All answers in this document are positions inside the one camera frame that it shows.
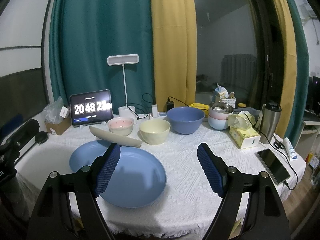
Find large blue bowl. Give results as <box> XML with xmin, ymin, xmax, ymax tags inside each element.
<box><xmin>167</xmin><ymin>107</ymin><xmax>205</xmax><ymax>135</ymax></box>

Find steel bowl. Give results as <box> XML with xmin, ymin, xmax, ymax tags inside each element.
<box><xmin>209</xmin><ymin>101</ymin><xmax>233</xmax><ymax>114</ymax></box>

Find yellow teal curtain right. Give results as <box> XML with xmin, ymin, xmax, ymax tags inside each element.
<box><xmin>273</xmin><ymin>0</ymin><xmax>309</xmax><ymax>146</ymax></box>

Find clear plastic bag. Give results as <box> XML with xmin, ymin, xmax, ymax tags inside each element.
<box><xmin>42</xmin><ymin>96</ymin><xmax>63</xmax><ymax>124</ymax></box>

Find black round object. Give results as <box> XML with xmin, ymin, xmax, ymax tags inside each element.
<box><xmin>35</xmin><ymin>131</ymin><xmax>49</xmax><ymax>145</ymax></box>

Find large blue plate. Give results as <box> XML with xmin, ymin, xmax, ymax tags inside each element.
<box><xmin>100</xmin><ymin>146</ymin><xmax>167</xmax><ymax>209</ymax></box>

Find white cream tube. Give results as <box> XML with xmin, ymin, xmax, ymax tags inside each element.
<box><xmin>283</xmin><ymin>138</ymin><xmax>298</xmax><ymax>161</ymax></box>

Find white tablecloth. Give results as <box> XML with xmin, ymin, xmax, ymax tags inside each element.
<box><xmin>15</xmin><ymin>115</ymin><xmax>307</xmax><ymax>239</ymax></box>

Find white desk lamp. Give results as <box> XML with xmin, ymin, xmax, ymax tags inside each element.
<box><xmin>107</xmin><ymin>54</ymin><xmax>139</xmax><ymax>124</ymax></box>

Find teal curtain left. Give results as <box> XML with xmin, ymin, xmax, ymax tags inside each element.
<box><xmin>49</xmin><ymin>0</ymin><xmax>155</xmax><ymax>114</ymax></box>

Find pink strawberry bowl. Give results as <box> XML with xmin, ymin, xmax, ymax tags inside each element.
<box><xmin>107</xmin><ymin>117</ymin><xmax>135</xmax><ymax>136</ymax></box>

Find steel thermos mug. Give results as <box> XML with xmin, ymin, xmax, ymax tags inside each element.
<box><xmin>259</xmin><ymin>101</ymin><xmax>281</xmax><ymax>144</ymax></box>

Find yellow tissue box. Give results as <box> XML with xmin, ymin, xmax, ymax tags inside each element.
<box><xmin>228</xmin><ymin>111</ymin><xmax>260</xmax><ymax>149</ymax></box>

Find white phone charger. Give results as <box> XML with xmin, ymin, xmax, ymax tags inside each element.
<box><xmin>151</xmin><ymin>104</ymin><xmax>158</xmax><ymax>118</ymax></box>

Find cardboard box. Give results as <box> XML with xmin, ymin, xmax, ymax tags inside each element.
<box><xmin>45</xmin><ymin>117</ymin><xmax>71</xmax><ymax>135</ymax></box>

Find small white box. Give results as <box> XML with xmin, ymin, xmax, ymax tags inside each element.
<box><xmin>59</xmin><ymin>106</ymin><xmax>70</xmax><ymax>119</ymax></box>

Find small blue plate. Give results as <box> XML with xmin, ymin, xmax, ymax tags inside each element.
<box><xmin>69</xmin><ymin>140</ymin><xmax>111</xmax><ymax>172</ymax></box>

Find cream yellow bowl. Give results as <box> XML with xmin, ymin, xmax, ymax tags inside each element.
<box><xmin>139</xmin><ymin>119</ymin><xmax>171</xmax><ymax>145</ymax></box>

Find black smartphone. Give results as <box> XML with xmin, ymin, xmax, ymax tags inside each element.
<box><xmin>257</xmin><ymin>149</ymin><xmax>290</xmax><ymax>185</ymax></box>

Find beige plate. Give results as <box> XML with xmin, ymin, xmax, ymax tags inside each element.
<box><xmin>89</xmin><ymin>126</ymin><xmax>142</xmax><ymax>147</ymax></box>

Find white storage basket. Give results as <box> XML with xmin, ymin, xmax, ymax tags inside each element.
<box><xmin>215</xmin><ymin>92</ymin><xmax>236</xmax><ymax>108</ymax></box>

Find tablet showing clock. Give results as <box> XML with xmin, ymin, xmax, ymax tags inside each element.
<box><xmin>69</xmin><ymin>89</ymin><xmax>113</xmax><ymax>127</ymax></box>

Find white power strip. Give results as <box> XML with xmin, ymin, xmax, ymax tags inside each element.
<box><xmin>148</xmin><ymin>112</ymin><xmax>167</xmax><ymax>120</ymax></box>

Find black power adapter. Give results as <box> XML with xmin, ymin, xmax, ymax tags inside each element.
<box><xmin>166</xmin><ymin>99</ymin><xmax>175</xmax><ymax>111</ymax></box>

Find black charging cable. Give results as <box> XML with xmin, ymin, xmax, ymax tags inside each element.
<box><xmin>243</xmin><ymin>112</ymin><xmax>299</xmax><ymax>191</ymax></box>

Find light blue bowl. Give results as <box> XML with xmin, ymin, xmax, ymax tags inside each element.
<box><xmin>208</xmin><ymin>116</ymin><xmax>228</xmax><ymax>131</ymax></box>

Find black scissors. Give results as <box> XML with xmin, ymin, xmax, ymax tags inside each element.
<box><xmin>273</xmin><ymin>135</ymin><xmax>285</xmax><ymax>150</ymax></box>

